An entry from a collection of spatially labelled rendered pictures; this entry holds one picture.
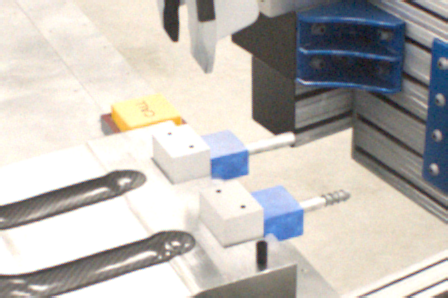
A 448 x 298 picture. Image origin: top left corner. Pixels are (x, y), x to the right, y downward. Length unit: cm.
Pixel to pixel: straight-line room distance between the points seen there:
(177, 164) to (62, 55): 49
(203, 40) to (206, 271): 19
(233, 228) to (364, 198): 173
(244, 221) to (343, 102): 51
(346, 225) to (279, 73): 121
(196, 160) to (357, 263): 145
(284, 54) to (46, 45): 33
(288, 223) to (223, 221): 6
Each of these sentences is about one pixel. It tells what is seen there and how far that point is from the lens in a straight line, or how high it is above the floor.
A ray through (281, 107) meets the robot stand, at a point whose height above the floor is 77.
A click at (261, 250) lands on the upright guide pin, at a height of 90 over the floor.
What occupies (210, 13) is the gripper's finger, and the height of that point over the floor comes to 106.
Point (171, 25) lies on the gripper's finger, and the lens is 104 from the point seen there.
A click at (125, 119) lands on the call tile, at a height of 84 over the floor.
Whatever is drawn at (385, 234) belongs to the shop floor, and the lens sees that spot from 257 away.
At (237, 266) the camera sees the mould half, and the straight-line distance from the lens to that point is 94.
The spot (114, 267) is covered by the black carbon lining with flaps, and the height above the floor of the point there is 88.
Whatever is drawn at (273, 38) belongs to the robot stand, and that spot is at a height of 85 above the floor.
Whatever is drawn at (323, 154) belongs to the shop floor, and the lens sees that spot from 284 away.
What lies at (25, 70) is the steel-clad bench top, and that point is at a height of 80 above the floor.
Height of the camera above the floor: 144
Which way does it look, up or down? 32 degrees down
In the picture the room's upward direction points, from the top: 3 degrees counter-clockwise
